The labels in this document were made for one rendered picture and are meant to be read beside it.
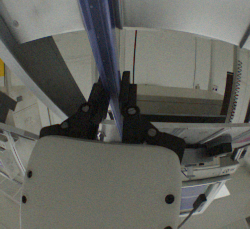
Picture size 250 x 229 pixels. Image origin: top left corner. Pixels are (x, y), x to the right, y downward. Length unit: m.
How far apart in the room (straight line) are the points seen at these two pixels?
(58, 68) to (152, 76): 1.78
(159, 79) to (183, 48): 0.59
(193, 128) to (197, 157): 0.18
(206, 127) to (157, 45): 1.75
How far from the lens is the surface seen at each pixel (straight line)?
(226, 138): 0.39
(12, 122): 1.14
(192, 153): 0.42
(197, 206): 0.33
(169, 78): 1.96
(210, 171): 0.73
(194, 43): 2.13
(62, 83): 0.19
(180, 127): 0.25
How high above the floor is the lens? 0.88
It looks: 17 degrees up
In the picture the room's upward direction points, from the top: 179 degrees counter-clockwise
